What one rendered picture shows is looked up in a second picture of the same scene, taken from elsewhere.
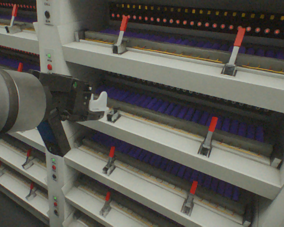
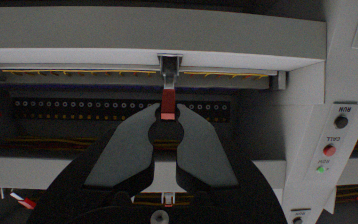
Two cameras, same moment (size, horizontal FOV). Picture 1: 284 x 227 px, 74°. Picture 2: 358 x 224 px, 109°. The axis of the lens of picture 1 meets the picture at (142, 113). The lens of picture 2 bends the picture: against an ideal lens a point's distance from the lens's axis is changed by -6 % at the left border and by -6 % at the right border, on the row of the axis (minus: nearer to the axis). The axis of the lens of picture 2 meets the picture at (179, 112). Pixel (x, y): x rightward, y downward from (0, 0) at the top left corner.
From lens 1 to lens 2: 0.44 m
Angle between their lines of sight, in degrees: 44
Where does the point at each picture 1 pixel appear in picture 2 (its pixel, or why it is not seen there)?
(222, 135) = not seen: outside the picture
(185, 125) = (41, 79)
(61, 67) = (296, 153)
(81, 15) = not seen: hidden behind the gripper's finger
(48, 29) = (303, 204)
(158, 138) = (38, 54)
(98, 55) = not seen: hidden behind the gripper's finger
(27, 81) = not seen: outside the picture
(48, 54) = (322, 171)
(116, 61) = (163, 183)
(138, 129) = (96, 56)
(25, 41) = not seen: outside the picture
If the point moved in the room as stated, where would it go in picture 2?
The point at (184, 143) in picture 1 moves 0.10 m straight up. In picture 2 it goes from (1, 58) to (23, 130)
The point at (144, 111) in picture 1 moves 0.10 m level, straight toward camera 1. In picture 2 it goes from (119, 83) to (40, 94)
